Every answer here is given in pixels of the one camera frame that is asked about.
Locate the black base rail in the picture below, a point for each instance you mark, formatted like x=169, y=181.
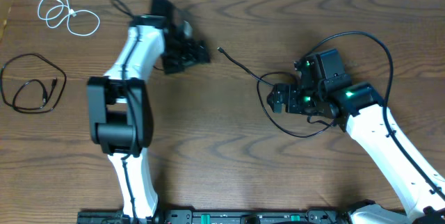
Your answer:
x=192, y=216

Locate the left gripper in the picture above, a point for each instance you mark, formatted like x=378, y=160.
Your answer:
x=192, y=58

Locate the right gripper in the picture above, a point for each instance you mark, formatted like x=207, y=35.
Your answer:
x=291, y=105

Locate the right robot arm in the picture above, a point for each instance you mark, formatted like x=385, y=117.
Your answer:
x=324, y=89

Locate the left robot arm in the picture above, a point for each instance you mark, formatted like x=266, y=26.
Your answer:
x=120, y=116

